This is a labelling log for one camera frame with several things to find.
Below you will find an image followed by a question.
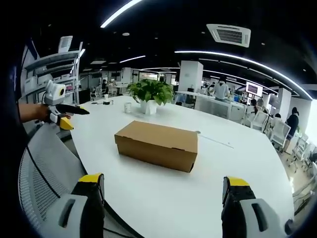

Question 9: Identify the long white counter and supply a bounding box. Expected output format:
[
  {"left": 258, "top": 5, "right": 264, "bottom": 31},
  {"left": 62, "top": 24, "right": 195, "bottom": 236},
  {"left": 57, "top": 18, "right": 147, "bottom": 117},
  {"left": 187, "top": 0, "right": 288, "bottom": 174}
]
[{"left": 175, "top": 90, "right": 247, "bottom": 120}]

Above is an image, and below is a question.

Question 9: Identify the white storage bin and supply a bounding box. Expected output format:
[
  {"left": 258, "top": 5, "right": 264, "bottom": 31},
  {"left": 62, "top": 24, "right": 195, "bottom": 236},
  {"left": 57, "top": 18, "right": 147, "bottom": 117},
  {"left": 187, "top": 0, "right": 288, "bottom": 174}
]
[{"left": 23, "top": 76, "right": 38, "bottom": 93}]

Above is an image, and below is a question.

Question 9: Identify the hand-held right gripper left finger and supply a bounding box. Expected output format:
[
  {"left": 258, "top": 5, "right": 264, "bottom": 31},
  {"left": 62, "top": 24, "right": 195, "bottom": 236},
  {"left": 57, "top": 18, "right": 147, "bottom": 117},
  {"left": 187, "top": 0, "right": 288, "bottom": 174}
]
[{"left": 43, "top": 173, "right": 106, "bottom": 238}]

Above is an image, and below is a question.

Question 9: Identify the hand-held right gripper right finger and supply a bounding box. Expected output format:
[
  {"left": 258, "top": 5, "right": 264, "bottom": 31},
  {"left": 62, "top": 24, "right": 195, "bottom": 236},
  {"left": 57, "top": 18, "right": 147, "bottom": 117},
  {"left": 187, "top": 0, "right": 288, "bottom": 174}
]
[{"left": 221, "top": 176, "right": 295, "bottom": 238}]

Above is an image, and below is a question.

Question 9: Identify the grey mesh office chair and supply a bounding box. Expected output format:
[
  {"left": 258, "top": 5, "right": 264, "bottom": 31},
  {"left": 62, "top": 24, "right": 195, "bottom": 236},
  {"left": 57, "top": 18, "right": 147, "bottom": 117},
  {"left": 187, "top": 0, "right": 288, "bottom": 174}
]
[{"left": 18, "top": 123, "right": 139, "bottom": 238}]

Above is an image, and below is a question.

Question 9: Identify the white ceiling air conditioner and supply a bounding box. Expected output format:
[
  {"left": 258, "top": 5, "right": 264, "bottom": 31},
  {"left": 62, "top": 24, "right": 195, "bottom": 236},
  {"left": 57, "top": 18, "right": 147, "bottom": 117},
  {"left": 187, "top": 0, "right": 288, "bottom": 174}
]
[{"left": 206, "top": 23, "right": 252, "bottom": 48}]

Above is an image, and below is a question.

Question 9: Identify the brown cardboard shoe box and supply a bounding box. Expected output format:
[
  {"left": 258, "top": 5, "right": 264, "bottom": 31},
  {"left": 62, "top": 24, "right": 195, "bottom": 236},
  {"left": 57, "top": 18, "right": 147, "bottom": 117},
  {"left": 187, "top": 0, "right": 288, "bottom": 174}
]
[{"left": 114, "top": 120, "right": 199, "bottom": 174}]

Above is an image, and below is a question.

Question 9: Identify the green potted plant white pot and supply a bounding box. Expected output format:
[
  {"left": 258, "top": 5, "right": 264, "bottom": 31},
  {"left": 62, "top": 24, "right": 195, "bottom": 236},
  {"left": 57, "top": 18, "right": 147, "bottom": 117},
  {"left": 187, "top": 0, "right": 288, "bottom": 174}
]
[{"left": 126, "top": 78, "right": 175, "bottom": 115}]

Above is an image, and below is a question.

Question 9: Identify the white office chair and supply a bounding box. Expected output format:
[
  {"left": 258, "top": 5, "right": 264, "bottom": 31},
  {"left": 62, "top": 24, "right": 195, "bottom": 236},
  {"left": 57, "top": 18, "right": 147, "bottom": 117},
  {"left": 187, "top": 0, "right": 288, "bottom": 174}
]
[
  {"left": 269, "top": 119, "right": 292, "bottom": 151},
  {"left": 249, "top": 110, "right": 269, "bottom": 132}
]

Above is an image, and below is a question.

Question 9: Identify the long ceiling light strip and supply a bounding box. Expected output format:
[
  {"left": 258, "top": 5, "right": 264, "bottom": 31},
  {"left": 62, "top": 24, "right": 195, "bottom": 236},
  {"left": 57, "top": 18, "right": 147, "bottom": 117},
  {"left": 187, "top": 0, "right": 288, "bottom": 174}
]
[
  {"left": 100, "top": 0, "right": 144, "bottom": 29},
  {"left": 174, "top": 50, "right": 313, "bottom": 100}
]

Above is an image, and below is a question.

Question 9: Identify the grey metal shelf rack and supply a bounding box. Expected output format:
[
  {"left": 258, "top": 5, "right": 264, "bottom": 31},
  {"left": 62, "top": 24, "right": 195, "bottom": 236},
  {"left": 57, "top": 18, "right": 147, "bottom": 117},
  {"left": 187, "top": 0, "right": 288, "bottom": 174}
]
[{"left": 20, "top": 41, "right": 86, "bottom": 106}]

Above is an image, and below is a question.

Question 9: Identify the black cable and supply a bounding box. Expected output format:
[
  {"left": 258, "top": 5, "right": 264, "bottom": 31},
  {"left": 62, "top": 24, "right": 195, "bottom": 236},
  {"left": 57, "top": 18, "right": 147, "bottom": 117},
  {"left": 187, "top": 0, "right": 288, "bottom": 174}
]
[{"left": 25, "top": 145, "right": 61, "bottom": 199}]

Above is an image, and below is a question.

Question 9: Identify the wall monitor screen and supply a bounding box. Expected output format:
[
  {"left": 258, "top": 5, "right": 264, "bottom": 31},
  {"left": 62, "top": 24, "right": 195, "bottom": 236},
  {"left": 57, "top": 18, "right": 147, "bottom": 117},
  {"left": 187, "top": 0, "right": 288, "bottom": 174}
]
[{"left": 245, "top": 81, "right": 264, "bottom": 98}]

